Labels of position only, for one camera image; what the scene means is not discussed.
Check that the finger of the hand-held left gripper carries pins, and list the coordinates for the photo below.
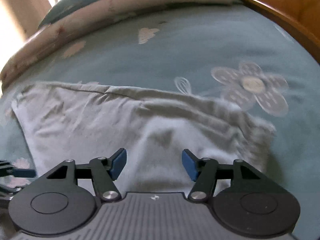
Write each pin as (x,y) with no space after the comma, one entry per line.
(8,191)
(23,173)

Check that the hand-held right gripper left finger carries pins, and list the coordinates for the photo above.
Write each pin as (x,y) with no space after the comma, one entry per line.
(119,163)

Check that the wooden bed headboard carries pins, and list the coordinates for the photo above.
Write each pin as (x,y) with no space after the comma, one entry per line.
(287,10)

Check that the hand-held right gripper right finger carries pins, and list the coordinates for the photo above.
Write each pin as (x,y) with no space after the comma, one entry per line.
(190,165)

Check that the teal floral bed sheet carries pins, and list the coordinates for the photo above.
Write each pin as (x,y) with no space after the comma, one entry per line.
(200,45)

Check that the pink floral folded quilt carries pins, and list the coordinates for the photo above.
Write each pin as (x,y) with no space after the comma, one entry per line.
(100,12)

